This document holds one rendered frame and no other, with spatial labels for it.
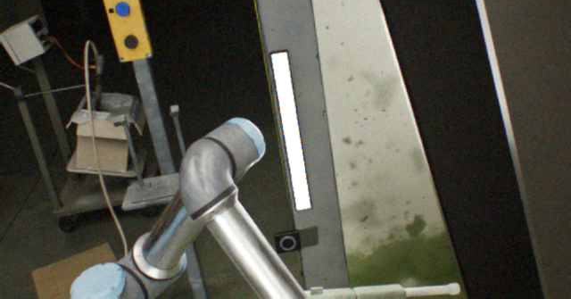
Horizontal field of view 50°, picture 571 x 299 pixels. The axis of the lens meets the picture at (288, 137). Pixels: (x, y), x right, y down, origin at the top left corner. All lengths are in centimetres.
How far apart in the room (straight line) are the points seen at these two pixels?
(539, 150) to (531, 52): 18
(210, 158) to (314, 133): 100
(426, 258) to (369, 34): 98
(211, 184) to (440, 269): 158
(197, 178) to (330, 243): 127
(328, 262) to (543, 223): 141
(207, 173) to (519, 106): 62
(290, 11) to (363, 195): 78
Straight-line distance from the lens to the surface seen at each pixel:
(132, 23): 228
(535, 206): 121
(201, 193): 126
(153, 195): 237
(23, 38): 388
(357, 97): 222
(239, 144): 134
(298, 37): 213
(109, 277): 174
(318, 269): 253
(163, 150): 248
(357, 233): 247
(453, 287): 192
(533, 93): 111
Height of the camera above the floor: 182
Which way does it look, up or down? 23 degrees down
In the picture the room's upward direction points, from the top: 9 degrees counter-clockwise
